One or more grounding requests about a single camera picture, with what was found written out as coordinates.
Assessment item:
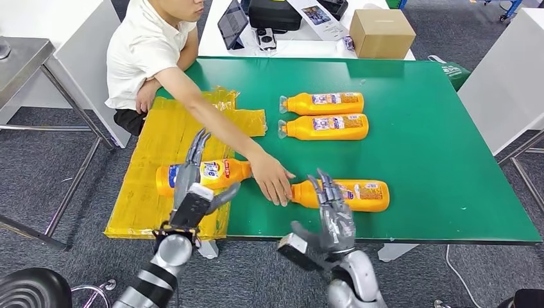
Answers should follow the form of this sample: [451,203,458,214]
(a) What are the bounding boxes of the chrome stool base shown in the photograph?
[70,278,117,308]

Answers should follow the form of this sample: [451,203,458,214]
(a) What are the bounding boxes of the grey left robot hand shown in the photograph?
[172,128,242,216]

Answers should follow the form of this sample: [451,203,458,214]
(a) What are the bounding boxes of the white floor cable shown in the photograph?
[444,245,483,308]

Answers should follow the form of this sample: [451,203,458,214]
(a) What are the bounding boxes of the black tablet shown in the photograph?
[217,0,250,51]

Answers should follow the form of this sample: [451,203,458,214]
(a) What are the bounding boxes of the stainless steel table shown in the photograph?
[0,36,115,252]

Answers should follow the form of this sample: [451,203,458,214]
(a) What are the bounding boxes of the steel table leg frame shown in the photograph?
[495,129,544,214]

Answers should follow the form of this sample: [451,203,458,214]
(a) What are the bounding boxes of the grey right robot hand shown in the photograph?
[290,168,357,261]

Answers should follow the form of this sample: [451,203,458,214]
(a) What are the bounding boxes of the black round stool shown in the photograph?
[509,289,544,308]
[0,268,74,308]

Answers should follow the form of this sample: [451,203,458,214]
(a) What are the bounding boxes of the blue wheeled cart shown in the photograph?
[482,0,525,22]

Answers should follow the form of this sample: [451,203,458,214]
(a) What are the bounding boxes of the printed paper leaflet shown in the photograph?
[287,0,350,42]

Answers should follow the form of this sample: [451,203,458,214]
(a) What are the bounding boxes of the person's left hand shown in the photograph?
[135,85,156,115]

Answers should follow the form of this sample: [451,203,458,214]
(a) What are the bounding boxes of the orange detergent bottle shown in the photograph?
[278,113,370,142]
[289,178,391,214]
[155,158,253,197]
[279,92,366,116]

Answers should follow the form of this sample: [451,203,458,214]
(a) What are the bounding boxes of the green bag with white handle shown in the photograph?
[428,54,473,92]

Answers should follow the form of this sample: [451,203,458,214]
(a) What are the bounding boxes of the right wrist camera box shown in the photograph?
[276,232,328,273]

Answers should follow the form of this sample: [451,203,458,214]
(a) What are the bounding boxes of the white device with black lenses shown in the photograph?
[256,27,278,52]

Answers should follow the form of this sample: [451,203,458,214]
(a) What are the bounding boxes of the white table foot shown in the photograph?
[377,244,420,263]
[197,240,221,260]

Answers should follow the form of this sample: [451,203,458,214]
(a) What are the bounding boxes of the person's right hand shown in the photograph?
[248,151,297,208]

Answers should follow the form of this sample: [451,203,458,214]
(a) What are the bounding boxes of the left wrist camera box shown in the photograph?
[167,182,216,232]

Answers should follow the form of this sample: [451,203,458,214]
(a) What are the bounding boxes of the person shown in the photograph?
[105,0,297,208]

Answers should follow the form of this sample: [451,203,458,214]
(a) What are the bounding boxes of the black carry case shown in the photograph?
[248,0,303,34]

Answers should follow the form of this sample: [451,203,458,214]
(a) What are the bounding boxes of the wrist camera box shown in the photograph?
[167,182,216,232]
[276,232,328,273]

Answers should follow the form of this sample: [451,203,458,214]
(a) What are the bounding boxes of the brown cardboard box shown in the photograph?
[349,8,418,60]

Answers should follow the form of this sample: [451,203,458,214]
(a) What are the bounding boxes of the black flat case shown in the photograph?
[316,0,350,21]

